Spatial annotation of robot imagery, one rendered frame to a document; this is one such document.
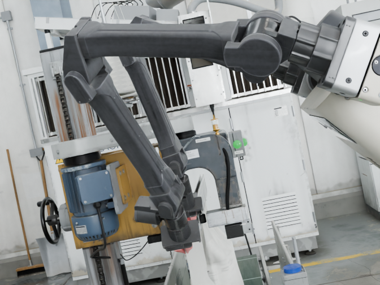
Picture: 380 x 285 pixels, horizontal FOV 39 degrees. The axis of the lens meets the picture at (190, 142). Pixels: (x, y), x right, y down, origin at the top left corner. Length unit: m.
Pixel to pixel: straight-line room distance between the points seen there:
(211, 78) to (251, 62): 3.17
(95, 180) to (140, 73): 0.36
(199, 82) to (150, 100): 2.51
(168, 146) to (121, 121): 0.48
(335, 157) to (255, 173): 1.61
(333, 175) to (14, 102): 3.65
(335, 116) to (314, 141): 4.91
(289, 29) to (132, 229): 1.19
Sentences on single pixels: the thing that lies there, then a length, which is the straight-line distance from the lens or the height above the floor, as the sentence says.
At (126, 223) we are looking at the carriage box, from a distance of 1.94.
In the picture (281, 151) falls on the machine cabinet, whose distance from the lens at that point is 4.63.
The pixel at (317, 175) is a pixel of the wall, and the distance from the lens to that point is 6.02.
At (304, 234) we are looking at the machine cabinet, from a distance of 4.78.
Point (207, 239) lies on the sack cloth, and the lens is 2.14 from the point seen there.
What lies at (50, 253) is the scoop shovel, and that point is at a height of 0.24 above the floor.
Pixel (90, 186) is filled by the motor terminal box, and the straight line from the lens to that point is 1.67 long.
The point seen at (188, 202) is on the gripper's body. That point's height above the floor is 1.15.
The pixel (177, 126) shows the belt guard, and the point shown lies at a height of 1.39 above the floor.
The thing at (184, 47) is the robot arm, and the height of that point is 1.54.
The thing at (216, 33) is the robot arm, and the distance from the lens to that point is 0.95.
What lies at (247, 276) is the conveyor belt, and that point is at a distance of 3.37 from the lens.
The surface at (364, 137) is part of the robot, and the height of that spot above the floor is 1.31.
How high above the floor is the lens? 1.42
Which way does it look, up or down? 3 degrees down
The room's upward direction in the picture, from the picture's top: 12 degrees counter-clockwise
